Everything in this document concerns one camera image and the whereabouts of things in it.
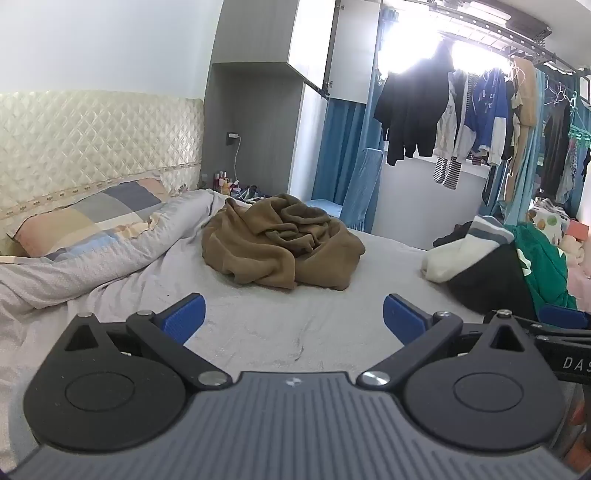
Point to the black hanging jacket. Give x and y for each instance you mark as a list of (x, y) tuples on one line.
[(411, 110)]

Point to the black hanging garment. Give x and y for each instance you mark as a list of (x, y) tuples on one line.
[(556, 147)]

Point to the light grey duvet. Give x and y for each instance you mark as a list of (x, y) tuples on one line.
[(115, 263)]

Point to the cream quilted headboard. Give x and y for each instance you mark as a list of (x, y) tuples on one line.
[(92, 138)]

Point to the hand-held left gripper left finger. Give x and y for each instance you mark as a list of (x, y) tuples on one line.
[(182, 316)]

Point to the green garment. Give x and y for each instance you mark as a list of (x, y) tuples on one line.
[(545, 267)]

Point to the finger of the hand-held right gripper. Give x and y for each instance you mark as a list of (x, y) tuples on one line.
[(561, 316)]

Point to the blue curtain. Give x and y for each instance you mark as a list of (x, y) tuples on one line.
[(337, 138)]

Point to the blue and white jacket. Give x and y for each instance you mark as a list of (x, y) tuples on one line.
[(482, 115)]

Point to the beige hanging garment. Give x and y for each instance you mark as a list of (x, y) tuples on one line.
[(524, 101)]

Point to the row of cosmetic bottles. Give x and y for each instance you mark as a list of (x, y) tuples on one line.
[(224, 182)]

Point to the blue covered chair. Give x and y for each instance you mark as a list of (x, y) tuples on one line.
[(364, 184)]

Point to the white dotted cloth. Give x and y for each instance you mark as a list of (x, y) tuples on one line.
[(549, 226)]

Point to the light blue hanging cloth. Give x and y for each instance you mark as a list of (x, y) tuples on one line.
[(526, 194)]

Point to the green peg hanger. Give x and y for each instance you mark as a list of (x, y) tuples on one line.
[(581, 131)]

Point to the white garment with striped cuffs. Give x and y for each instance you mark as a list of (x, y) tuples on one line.
[(450, 134)]

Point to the brown hoodie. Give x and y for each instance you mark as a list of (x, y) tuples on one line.
[(277, 249)]

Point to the wall charger plug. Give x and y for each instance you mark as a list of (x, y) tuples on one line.
[(232, 138)]

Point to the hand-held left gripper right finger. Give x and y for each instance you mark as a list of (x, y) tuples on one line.
[(406, 318)]

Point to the patchwork pillow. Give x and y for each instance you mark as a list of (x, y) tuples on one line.
[(83, 217)]

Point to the pink cloth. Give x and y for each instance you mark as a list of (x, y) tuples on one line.
[(579, 272)]

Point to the grey white striped garment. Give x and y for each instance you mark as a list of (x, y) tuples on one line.
[(489, 230)]

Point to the ceiling drying rack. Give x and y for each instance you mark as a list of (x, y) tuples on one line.
[(498, 27)]

